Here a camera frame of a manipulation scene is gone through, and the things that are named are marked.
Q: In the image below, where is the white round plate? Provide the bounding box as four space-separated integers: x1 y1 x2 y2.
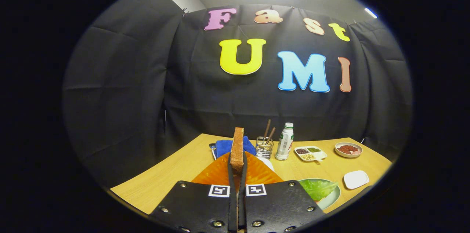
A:
335 142 363 159

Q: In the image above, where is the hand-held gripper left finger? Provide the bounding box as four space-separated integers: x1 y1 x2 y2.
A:
150 152 238 233

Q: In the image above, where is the white divided dish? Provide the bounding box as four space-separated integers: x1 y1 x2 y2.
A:
294 146 328 163

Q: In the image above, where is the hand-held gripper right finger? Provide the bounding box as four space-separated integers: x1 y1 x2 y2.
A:
239 151 326 233

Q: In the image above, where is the white drink bottle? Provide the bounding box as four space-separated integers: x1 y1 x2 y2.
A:
275 123 294 161

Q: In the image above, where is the toasted bread slice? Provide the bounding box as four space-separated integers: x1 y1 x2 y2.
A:
230 127 245 174

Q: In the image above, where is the blue oven mitt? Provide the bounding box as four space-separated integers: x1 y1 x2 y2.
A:
215 136 256 158

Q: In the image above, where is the green lettuce leaf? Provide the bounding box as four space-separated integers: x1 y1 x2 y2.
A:
299 179 339 201

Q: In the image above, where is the metal wire utensil holder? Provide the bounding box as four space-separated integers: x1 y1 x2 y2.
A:
255 136 274 160

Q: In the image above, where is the black backdrop cloth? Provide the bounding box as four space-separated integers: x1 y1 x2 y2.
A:
62 0 412 189

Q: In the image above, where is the pale green bowl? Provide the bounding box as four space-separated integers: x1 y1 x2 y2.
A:
298 178 341 210

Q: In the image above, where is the white square plate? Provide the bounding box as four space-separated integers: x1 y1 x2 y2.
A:
343 170 370 190

